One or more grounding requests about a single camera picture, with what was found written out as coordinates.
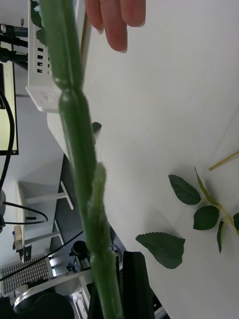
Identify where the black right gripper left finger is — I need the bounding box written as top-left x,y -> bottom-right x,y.
88,284 -> 102,319

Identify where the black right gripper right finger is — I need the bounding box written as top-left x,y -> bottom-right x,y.
122,251 -> 155,319

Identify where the red rose with yellowish leaf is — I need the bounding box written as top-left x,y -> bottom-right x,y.
39,0 -> 125,319

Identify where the person's hand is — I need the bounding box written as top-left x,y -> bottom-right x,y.
84,0 -> 146,53

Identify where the single large green leaf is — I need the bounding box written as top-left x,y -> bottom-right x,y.
135,231 -> 186,270

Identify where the white perforated panel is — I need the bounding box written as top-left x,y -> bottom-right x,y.
0,255 -> 54,295

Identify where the white desk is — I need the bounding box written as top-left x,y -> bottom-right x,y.
16,179 -> 75,247

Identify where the large bright screen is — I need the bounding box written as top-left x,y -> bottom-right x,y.
0,60 -> 20,156

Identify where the shallow white box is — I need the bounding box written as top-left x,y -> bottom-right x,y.
25,0 -> 92,114

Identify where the black tripod stand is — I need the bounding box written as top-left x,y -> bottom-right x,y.
0,23 -> 28,63

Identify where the thin black cable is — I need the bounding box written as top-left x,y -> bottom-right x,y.
0,201 -> 49,225

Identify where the black right camera cable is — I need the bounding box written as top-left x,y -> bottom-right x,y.
0,87 -> 15,190

